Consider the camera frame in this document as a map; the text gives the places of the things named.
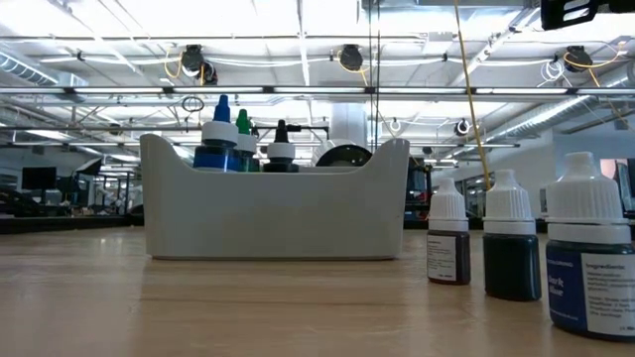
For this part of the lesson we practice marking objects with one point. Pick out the small white-capped dropper bottle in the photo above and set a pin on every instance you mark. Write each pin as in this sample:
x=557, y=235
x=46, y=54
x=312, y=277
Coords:
x=511, y=263
x=448, y=238

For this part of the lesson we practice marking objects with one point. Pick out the small dark dropper bottle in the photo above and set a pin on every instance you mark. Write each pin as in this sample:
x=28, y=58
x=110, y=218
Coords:
x=588, y=277

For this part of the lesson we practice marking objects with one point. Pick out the black candy color bottle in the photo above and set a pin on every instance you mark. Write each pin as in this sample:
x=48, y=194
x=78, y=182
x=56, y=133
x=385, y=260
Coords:
x=281, y=151

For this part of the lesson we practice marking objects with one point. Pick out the green candy color bottle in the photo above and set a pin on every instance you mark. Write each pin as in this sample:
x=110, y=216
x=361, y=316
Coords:
x=244, y=144

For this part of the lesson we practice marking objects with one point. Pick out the grey plastic bin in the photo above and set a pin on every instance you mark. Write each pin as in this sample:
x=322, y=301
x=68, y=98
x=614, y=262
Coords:
x=273, y=213

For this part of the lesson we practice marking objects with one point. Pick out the blue candy color bottle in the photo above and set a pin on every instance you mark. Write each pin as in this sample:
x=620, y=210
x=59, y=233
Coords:
x=218, y=149

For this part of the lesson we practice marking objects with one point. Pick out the round ceiling fixture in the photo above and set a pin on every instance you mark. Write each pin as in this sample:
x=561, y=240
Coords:
x=350, y=57
x=461, y=127
x=578, y=57
x=192, y=57

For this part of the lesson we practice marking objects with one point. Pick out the black computer monitor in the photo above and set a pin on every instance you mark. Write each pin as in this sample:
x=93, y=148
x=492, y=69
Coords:
x=627, y=186
x=38, y=177

